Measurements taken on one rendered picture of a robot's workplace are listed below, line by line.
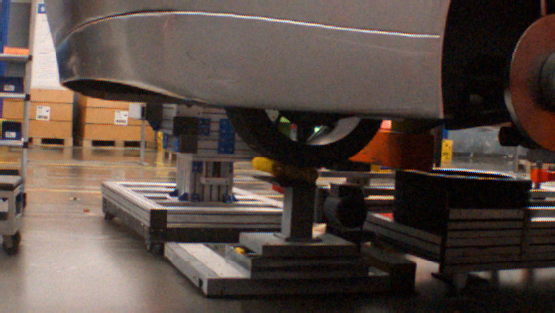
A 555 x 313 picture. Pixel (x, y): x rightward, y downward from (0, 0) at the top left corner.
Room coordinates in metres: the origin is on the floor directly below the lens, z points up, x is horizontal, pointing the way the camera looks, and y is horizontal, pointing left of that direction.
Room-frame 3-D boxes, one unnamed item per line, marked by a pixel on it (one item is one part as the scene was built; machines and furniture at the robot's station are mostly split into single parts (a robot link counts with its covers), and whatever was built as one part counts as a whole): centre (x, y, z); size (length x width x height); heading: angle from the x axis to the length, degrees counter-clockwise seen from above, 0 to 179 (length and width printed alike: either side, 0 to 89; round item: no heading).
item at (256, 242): (3.34, -0.10, 0.32); 0.40 x 0.30 x 0.28; 110
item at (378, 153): (3.71, -0.51, 0.69); 0.52 x 0.17 x 0.35; 20
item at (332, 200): (3.70, -0.30, 0.26); 0.42 x 0.18 x 0.35; 20
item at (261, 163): (3.37, 0.04, 0.51); 0.29 x 0.06 x 0.06; 20
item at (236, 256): (3.34, -0.10, 0.13); 0.50 x 0.36 x 0.10; 110
